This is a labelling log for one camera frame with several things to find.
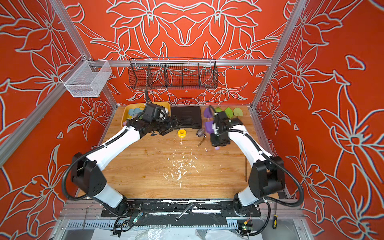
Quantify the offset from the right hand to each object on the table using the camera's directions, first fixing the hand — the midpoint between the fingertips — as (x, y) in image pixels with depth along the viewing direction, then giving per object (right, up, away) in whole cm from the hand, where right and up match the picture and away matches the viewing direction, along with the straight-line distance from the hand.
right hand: (213, 142), depth 83 cm
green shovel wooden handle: (+24, +19, +30) cm, 43 cm away
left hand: (-19, +11, -3) cm, 22 cm away
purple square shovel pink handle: (-2, +8, +2) cm, 8 cm away
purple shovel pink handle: (+1, +18, +31) cm, 35 cm away
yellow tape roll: (-19, +3, +17) cm, 26 cm away
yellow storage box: (-56, +19, +27) cm, 66 cm away
